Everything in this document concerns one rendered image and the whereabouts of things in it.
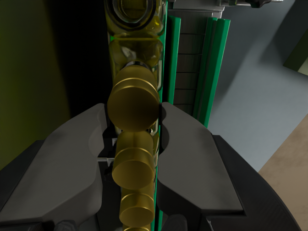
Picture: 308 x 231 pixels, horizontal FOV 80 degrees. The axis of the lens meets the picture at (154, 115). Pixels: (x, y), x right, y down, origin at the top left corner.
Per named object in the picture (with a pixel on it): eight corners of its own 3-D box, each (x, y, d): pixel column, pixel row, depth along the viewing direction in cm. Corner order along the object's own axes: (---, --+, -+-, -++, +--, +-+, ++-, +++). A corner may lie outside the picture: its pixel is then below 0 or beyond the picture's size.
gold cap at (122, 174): (114, 128, 17) (107, 161, 14) (151, 125, 18) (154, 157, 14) (119, 156, 19) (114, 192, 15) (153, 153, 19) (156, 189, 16)
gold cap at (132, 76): (112, 64, 14) (101, 85, 11) (157, 64, 15) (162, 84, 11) (116, 105, 16) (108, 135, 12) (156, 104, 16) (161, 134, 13)
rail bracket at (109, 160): (95, 130, 46) (79, 171, 35) (123, 130, 47) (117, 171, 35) (97, 143, 48) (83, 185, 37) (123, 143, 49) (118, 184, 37)
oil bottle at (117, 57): (123, 24, 34) (101, 45, 16) (154, 24, 35) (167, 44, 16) (126, 55, 37) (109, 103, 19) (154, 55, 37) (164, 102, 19)
